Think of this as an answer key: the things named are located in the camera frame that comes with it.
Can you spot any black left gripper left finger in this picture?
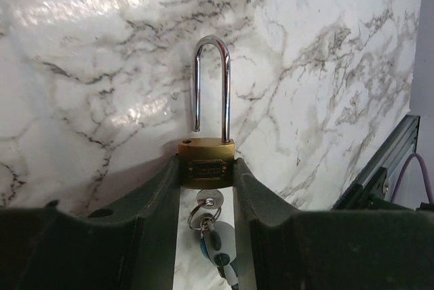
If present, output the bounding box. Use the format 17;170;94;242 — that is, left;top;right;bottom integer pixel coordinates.
1;156;180;289

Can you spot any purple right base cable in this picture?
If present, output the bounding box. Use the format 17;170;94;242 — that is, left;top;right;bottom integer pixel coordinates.
391;153;434;205

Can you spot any key with robot keychain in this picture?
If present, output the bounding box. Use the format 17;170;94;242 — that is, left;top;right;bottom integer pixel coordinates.
187;189;239;289

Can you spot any long shackle brass padlock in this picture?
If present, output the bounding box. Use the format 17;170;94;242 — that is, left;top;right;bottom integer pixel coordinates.
178;35;235;190

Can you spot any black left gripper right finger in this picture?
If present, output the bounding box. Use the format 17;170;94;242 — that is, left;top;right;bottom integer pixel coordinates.
233;159;433;289

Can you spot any aluminium frame profile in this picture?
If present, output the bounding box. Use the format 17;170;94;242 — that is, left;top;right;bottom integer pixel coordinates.
332;115;420;210

